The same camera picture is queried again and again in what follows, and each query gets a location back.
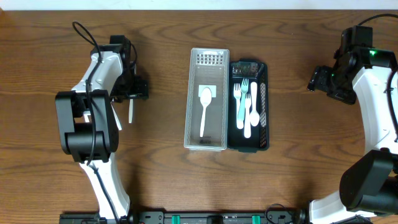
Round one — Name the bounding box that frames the white plastic spoon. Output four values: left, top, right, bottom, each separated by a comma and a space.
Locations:
111, 104, 123, 131
128, 99, 134, 124
200, 87, 212, 138

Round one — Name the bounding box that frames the white plastic fork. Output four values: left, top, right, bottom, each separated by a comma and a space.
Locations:
238, 78, 249, 121
233, 83, 244, 129
250, 82, 259, 126
244, 93, 251, 139

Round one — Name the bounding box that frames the white plastic fork top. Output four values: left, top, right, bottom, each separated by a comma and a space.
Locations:
233, 83, 244, 129

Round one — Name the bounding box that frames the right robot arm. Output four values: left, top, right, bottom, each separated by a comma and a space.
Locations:
307, 26, 397, 223

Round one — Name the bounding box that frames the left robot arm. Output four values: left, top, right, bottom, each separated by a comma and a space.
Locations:
55, 35, 149, 223

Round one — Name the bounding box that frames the black plastic basket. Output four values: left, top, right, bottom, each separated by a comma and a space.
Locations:
227, 58, 270, 152

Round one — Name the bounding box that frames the clear plastic basket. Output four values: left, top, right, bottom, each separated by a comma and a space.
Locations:
184, 48, 229, 151

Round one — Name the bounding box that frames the left black cable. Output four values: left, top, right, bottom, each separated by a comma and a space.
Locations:
72, 21, 122, 224

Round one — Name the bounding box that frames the black cable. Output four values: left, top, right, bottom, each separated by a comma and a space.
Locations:
72, 21, 122, 224
357, 14, 398, 26

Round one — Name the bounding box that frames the right black cable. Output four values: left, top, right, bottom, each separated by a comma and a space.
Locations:
357, 14, 398, 26

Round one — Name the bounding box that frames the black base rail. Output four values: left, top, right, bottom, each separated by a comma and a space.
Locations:
58, 204, 310, 224

